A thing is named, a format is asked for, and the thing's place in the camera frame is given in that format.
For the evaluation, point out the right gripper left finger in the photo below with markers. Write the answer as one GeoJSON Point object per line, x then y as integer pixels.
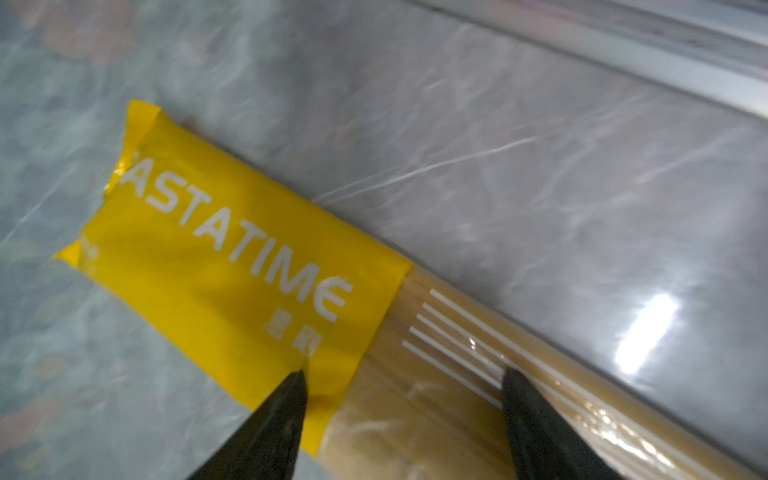
{"type": "Point", "coordinates": [266, 445]}

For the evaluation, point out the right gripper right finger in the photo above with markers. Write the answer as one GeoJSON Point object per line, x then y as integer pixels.
{"type": "Point", "coordinates": [542, 443]}

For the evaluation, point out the yellow pasta bag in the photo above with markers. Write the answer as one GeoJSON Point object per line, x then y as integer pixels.
{"type": "Point", "coordinates": [404, 372]}

